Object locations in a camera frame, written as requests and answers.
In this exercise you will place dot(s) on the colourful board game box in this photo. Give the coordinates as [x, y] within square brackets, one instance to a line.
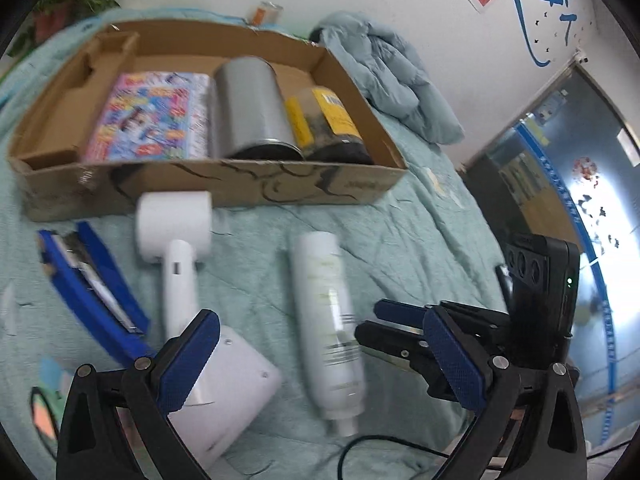
[145, 115]

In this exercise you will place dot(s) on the small can with orange label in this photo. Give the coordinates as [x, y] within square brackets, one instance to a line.
[265, 14]

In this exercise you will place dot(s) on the light blue puffer jacket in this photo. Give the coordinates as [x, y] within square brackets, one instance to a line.
[390, 75]

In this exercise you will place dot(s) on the pastel puzzle cube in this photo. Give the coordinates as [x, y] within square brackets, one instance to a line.
[50, 375]

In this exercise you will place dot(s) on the dark jar with yellow label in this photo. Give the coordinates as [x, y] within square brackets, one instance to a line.
[325, 115]

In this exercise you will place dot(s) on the blue curved board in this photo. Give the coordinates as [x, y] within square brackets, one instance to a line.
[95, 255]

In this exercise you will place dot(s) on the white security camera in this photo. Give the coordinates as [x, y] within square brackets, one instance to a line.
[581, 57]

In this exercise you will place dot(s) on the glass door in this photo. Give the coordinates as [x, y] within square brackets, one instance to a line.
[540, 170]

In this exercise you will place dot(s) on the white rectangular device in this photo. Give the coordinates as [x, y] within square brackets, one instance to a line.
[235, 385]

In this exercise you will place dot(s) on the silver metal tin can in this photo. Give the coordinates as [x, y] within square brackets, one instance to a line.
[250, 105]

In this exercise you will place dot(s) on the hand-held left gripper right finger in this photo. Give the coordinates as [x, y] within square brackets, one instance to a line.
[455, 360]

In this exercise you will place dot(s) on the cardboard box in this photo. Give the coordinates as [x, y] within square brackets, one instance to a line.
[250, 185]

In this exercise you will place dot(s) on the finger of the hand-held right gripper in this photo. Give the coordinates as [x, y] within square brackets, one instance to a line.
[385, 337]
[400, 312]

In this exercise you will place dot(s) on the white hair dryer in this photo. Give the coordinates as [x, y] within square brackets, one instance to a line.
[172, 220]

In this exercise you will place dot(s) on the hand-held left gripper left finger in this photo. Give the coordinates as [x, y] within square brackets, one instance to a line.
[190, 360]

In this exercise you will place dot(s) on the white spray bottle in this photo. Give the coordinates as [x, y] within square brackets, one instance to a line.
[325, 310]

